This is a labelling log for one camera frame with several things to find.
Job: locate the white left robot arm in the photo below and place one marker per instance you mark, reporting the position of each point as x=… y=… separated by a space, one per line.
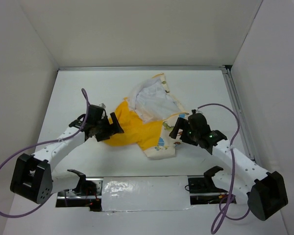
x=35 y=177

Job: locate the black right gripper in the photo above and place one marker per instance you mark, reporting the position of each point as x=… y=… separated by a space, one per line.
x=181 y=124

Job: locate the yellow and white kids jacket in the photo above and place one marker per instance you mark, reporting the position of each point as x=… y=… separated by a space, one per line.
x=147 y=116

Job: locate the white taped front panel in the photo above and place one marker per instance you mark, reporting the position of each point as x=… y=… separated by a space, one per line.
x=133 y=194

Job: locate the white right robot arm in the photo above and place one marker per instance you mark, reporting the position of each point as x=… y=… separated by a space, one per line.
x=263 y=192

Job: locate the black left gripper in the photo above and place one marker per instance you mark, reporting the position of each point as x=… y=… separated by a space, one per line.
x=115 y=127

